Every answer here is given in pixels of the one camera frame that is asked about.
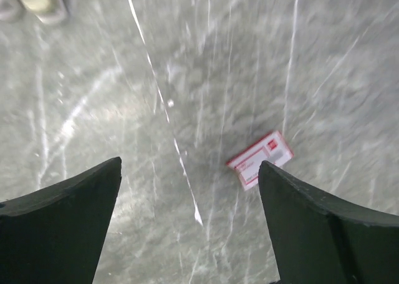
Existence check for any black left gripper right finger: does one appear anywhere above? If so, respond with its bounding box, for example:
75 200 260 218
258 161 398 283

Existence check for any beige green stapler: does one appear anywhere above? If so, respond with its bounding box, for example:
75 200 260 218
20 0 69 25

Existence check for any white grey stapler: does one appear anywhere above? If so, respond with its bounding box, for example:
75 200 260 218
1 0 22 22

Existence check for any red white staple packet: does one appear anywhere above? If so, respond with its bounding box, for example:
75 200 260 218
226 130 294 191

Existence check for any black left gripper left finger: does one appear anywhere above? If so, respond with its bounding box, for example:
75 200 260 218
1 157 122 283

